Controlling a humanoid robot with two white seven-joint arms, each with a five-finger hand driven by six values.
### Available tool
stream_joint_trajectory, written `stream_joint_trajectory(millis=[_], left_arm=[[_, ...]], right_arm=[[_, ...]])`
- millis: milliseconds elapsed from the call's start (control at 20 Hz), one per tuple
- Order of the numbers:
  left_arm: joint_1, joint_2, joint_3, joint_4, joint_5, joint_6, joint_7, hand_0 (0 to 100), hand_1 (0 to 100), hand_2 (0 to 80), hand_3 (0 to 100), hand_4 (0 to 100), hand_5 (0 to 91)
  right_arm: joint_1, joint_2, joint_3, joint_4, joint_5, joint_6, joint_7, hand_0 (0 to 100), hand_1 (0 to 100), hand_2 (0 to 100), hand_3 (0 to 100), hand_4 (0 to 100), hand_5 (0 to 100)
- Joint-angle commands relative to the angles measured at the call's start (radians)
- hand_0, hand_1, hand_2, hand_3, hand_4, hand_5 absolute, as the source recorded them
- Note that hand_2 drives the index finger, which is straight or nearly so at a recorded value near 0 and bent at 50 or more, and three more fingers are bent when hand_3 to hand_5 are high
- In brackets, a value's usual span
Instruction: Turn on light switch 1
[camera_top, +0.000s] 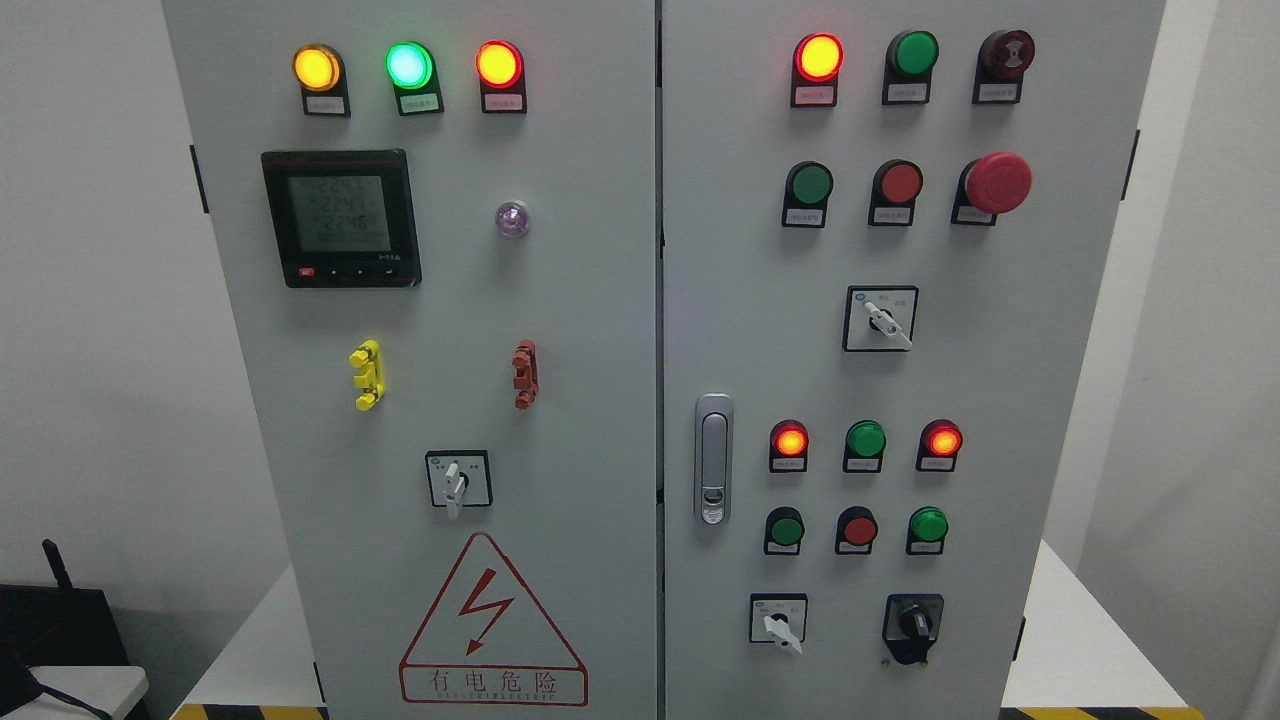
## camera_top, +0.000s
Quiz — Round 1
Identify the white rotary light switch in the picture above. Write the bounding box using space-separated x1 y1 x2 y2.
425 450 493 520

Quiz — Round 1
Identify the green lit indicator light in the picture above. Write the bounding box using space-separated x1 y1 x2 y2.
385 41 444 117

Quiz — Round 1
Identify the yellow indicator light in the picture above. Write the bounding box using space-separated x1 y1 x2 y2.
292 44 349 117

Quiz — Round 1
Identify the grey electrical control cabinet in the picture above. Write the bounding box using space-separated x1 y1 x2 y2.
163 1 1165 719

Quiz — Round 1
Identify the red terminal connector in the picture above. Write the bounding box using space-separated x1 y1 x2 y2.
511 338 540 411

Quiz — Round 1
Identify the red lit indicator lower left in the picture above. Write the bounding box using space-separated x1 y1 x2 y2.
769 419 809 473

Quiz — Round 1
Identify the red lit indicator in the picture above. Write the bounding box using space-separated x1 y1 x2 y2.
790 32 844 108
769 419 809 473
915 419 964 473

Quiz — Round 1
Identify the small clear bulb lamp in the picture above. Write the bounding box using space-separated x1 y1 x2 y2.
494 201 531 238

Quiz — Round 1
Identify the green push button lower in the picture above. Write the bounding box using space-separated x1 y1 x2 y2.
763 506 805 556

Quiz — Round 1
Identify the green indicator lower middle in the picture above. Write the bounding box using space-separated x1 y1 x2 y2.
844 420 887 473

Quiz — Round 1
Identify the green push button upper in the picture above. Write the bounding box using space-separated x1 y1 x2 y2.
781 161 835 228

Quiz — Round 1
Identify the yellow terminal connector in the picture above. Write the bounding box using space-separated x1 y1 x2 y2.
348 338 385 413

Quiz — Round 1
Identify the red push button lower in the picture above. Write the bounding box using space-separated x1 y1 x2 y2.
835 506 879 556

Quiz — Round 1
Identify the red push button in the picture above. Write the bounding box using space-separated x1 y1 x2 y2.
835 506 879 556
868 159 924 227

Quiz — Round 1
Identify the red lit indicator lower right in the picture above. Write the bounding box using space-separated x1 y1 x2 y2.
915 419 964 473

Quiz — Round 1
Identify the red push button upper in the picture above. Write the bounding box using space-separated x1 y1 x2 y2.
868 159 924 227

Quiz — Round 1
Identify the red electrical hazard warning sticker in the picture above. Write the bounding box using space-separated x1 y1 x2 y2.
399 532 589 707

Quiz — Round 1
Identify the red lit indicator left door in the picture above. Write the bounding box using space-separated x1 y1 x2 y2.
475 38 527 114

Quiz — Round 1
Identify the black digital power meter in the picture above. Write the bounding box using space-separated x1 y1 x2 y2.
261 149 421 288

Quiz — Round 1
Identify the bright green push button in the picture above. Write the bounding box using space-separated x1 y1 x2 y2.
905 506 950 556

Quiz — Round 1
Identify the red lit indicator top right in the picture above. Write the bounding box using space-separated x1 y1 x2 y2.
790 32 844 108

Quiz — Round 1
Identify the red emergency stop button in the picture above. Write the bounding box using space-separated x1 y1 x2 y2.
951 151 1033 225

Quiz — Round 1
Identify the green indicator top right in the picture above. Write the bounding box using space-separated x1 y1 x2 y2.
881 29 940 106

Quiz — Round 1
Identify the dark red buzzer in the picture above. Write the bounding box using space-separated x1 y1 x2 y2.
972 29 1036 105

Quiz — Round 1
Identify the black box with antenna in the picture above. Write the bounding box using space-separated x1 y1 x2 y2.
1 539 131 666

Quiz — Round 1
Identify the silver cabinet door handle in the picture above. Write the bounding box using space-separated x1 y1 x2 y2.
694 393 733 527

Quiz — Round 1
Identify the white rotary selector switch upper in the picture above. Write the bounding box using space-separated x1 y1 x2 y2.
844 284 919 352

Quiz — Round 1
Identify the white rotary selector switch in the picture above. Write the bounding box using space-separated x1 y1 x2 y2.
749 593 808 656
844 284 919 352

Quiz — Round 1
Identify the white rotary selector switch lower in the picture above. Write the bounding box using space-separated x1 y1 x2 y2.
749 593 808 656

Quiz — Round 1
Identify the black rotary selector switch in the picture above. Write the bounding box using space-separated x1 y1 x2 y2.
882 593 945 665

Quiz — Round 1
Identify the white device with cable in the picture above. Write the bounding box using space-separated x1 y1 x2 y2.
3 666 151 719

